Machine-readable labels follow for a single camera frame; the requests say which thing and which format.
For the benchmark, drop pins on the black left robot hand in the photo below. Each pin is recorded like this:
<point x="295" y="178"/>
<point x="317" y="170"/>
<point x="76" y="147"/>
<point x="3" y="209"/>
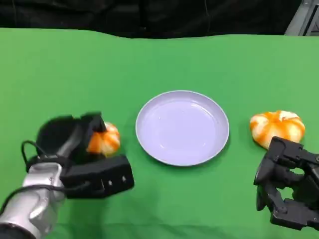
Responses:
<point x="52" y="137"/>

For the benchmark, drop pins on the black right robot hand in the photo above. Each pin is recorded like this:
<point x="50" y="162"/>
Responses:
<point x="286" y="174"/>

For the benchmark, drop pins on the small orange white bread roll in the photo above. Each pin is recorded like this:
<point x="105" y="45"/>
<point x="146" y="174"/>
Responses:
<point x="107" y="142"/>

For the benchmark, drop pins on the large orange white bread roll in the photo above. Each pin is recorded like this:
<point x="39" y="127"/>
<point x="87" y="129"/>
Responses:
<point x="276" y="127"/>

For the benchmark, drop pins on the lilac plate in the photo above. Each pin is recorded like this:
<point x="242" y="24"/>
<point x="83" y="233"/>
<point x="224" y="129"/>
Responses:
<point x="182" y="128"/>

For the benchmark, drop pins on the green table cloth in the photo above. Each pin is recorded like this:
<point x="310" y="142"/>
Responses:
<point x="159" y="64"/>

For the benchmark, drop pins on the black backdrop curtain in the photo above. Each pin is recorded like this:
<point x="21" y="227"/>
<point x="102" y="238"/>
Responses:
<point x="149" y="15"/>

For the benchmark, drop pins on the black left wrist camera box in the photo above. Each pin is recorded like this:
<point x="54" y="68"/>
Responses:
<point x="99" y="176"/>

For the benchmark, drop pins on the grey metal frame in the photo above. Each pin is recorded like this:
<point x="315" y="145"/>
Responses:
<point x="305" y="17"/>

